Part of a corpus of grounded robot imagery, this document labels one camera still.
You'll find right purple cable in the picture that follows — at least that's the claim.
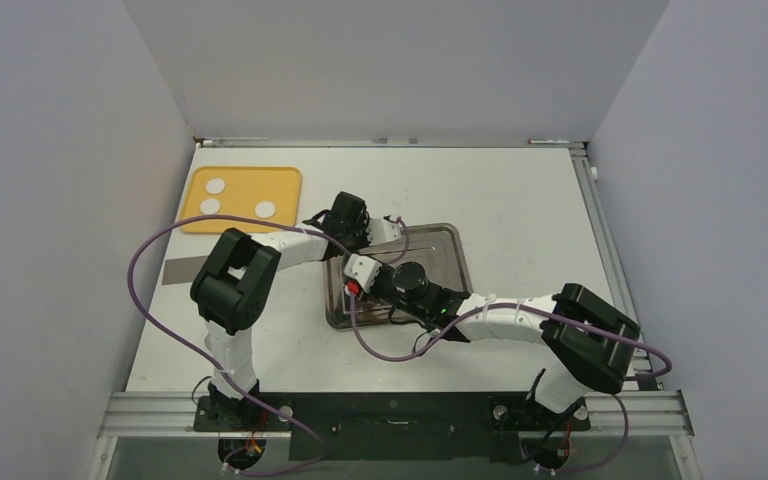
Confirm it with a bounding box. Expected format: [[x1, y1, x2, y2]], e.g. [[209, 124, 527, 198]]
[[348, 284, 673, 477]]

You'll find stainless steel tray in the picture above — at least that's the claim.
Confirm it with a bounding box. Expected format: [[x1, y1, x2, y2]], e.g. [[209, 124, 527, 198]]
[[324, 223, 472, 330]]

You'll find white dough disc upper left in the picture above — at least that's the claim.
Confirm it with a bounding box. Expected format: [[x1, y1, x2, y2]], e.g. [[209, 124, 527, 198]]
[[205, 178, 226, 195]]

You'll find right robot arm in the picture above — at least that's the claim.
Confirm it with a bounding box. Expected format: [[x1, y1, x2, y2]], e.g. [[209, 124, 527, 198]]
[[342, 255, 640, 428]]

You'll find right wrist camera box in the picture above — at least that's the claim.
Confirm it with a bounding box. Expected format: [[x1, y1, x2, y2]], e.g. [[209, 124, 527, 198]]
[[343, 254, 382, 292]]

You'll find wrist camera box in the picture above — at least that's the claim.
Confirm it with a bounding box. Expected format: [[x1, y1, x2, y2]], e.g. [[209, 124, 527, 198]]
[[343, 254, 382, 292], [367, 218, 402, 246]]

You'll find white dough disc right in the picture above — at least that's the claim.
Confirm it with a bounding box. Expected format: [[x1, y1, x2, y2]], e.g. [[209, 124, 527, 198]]
[[254, 201, 277, 219]]

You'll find white dough disc lower left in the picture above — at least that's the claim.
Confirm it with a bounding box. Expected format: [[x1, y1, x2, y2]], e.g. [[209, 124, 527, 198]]
[[199, 198, 221, 215]]

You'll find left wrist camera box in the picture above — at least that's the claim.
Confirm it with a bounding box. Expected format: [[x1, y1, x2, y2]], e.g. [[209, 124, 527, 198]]
[[367, 218, 402, 246]]

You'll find scraper with red handle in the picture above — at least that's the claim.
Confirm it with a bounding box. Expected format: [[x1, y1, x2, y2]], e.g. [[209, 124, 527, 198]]
[[160, 256, 207, 286]]

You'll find yellow plastic tray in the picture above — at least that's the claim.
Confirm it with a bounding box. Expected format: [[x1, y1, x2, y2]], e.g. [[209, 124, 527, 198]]
[[178, 166, 302, 226]]

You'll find purple cable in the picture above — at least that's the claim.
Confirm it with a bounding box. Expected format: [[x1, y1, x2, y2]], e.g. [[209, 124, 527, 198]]
[[348, 284, 673, 477], [126, 213, 412, 477]]

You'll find white dough disc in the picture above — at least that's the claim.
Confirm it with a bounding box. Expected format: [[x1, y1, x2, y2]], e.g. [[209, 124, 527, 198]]
[[254, 201, 277, 219], [199, 198, 221, 215], [205, 178, 226, 195]]

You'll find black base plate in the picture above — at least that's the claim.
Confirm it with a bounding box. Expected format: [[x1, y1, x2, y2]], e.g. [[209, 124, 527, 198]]
[[193, 392, 591, 464]]

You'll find aluminium frame rail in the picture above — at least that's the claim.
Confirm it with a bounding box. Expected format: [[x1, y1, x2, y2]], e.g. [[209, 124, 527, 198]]
[[569, 142, 657, 392]]

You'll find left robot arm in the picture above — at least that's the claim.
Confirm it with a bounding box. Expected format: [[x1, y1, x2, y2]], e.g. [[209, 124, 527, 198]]
[[190, 192, 371, 430]]

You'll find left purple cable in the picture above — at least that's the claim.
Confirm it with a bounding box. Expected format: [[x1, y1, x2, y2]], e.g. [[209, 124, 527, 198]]
[[126, 213, 412, 477]]

